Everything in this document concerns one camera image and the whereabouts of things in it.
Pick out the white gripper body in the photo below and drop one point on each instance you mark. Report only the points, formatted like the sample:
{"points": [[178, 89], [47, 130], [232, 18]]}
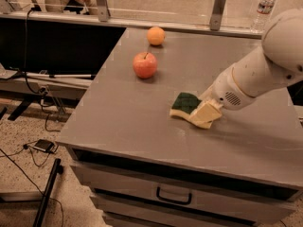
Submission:
{"points": [[227, 91]]}

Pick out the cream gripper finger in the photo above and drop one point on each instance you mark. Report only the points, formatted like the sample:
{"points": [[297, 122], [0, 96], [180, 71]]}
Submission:
{"points": [[205, 114]]}

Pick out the green and yellow sponge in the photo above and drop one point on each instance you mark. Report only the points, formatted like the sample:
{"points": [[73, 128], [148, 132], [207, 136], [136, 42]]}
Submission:
{"points": [[184, 105]]}

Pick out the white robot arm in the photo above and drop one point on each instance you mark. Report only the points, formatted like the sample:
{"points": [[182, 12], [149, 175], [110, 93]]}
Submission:
{"points": [[276, 63]]}

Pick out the red apple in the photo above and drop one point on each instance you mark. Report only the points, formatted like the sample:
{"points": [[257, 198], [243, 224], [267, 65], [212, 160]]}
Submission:
{"points": [[144, 65]]}

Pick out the grey drawer cabinet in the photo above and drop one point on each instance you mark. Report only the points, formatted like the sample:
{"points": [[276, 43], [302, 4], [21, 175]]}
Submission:
{"points": [[246, 169]]}

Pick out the orange fruit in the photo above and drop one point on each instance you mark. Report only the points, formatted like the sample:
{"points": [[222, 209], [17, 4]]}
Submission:
{"points": [[156, 35]]}

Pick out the clear plastic water bottle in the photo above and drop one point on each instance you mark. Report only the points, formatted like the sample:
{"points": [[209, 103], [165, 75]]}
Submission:
{"points": [[263, 10]]}

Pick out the black metal stand leg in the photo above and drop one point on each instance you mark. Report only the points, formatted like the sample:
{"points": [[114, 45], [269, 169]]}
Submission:
{"points": [[55, 170]]}

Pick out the black power adapter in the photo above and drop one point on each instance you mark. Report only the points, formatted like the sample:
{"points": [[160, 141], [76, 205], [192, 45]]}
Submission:
{"points": [[44, 145]]}

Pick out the low grey bench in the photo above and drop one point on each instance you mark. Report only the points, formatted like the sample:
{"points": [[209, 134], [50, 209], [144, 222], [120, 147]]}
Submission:
{"points": [[39, 86]]}

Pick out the black drawer handle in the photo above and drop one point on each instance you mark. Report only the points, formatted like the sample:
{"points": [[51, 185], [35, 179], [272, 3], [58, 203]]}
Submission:
{"points": [[173, 197]]}

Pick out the right metal bracket post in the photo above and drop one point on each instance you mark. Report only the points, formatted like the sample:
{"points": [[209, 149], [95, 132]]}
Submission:
{"points": [[217, 15]]}

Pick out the metal bracket post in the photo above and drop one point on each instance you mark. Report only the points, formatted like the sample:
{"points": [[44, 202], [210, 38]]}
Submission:
{"points": [[217, 15], [103, 11]]}

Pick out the left metal bracket post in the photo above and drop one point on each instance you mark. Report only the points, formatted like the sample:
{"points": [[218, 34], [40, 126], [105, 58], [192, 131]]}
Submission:
{"points": [[103, 11]]}

